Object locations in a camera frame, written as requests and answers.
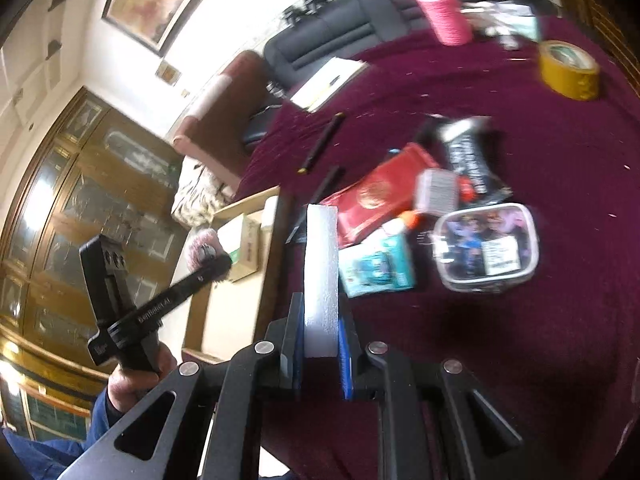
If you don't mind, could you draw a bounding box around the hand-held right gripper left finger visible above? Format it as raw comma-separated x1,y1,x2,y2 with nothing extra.
57,292,306,480

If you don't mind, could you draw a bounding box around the white notebook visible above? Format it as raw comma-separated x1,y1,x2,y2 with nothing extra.
290,57,371,113

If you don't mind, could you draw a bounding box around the black pen yellow end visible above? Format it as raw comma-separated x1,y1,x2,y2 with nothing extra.
298,112,346,174

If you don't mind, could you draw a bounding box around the person's left forearm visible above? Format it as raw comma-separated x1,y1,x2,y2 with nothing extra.
0,389,127,480

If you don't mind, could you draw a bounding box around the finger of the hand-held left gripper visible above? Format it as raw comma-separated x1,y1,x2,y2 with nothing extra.
119,254,233,333

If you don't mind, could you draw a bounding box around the long black pen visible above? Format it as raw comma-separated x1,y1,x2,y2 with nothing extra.
287,165,347,244

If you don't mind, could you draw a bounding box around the patterned cushion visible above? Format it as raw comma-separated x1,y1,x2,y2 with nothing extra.
171,155,237,232

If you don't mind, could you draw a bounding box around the wooden glass cabinet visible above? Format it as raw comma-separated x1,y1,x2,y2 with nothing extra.
0,87,187,442

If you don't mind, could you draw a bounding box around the white paper packet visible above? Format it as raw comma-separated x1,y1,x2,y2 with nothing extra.
262,195,279,232

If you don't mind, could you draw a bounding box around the white glue bottle orange cap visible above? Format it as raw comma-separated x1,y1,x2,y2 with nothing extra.
381,209,424,237

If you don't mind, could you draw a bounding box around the red foil packet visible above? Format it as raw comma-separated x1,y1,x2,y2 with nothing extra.
336,142,441,249

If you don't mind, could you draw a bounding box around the person's left hand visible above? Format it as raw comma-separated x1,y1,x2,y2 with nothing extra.
107,345,179,417

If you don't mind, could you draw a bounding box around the pink fuzzy ball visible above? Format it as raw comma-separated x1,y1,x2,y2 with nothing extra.
187,227,232,282

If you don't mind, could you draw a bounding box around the cardboard box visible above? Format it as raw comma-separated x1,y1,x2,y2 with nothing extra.
182,186,294,366

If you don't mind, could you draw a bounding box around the black snack packet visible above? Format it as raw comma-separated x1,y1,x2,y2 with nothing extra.
434,116,514,207

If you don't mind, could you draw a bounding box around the brown armchair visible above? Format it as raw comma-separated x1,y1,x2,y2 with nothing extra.
172,50,274,191

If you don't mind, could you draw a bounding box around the small grey striped box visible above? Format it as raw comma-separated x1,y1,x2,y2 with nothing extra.
412,168,464,214

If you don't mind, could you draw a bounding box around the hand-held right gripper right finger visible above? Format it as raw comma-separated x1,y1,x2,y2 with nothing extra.
336,292,523,480

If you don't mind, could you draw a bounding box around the white foam block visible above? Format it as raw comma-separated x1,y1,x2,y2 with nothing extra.
303,203,342,358

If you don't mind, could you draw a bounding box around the small wall frame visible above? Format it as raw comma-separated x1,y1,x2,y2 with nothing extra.
155,60,182,85

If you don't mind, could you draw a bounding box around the teal and white box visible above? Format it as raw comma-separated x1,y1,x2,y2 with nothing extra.
514,14,544,44

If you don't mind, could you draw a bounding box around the teal tissue pack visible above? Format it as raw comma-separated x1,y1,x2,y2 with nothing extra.
339,232,417,299

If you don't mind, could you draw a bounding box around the green and white carton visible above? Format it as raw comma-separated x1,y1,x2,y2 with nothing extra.
218,212,264,282

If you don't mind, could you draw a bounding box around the yellow tape roll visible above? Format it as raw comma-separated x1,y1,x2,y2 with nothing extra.
538,40,601,102

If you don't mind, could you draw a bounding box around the dark sofa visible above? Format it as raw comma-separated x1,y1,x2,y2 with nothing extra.
263,0,432,87

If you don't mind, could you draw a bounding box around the maroon tablecloth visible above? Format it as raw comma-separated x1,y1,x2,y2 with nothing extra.
235,15,640,480

